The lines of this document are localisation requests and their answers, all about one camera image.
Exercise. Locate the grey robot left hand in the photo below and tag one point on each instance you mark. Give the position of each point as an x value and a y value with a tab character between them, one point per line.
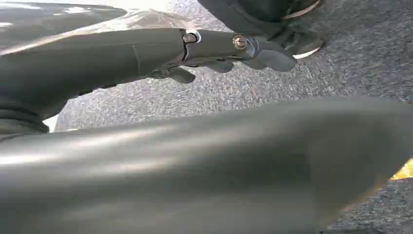
200	168

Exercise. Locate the black robot foot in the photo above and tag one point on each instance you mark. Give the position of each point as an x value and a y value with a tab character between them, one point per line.
258	16

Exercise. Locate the ribbed grey left arm sleeve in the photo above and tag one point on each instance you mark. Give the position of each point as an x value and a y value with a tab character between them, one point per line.
19	118

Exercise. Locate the yellow floor tape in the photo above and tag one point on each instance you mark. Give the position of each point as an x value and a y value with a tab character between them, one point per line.
405	172

